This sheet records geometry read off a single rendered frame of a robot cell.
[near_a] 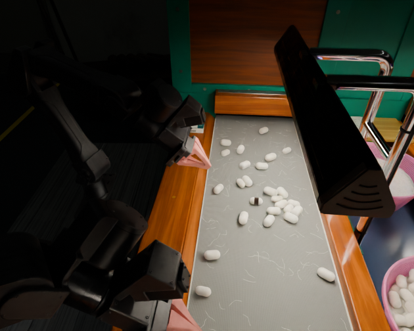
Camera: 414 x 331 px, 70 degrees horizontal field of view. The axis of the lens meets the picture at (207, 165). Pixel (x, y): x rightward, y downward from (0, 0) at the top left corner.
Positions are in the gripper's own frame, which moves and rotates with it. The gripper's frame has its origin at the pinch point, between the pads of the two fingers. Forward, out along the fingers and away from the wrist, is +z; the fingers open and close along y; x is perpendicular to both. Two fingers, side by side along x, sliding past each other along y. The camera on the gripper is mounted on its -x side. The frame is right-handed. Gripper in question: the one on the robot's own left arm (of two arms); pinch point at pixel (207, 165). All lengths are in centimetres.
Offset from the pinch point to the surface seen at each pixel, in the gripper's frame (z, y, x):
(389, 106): 49, 46, -36
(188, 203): 2.6, -4.2, 9.8
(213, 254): 8.7, -18.1, 5.6
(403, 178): 51, 16, -27
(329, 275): 26.6, -20.9, -9.6
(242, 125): 14.6, 41.3, 3.0
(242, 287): 14.7, -24.1, 2.9
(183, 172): 0.1, 8.2, 11.9
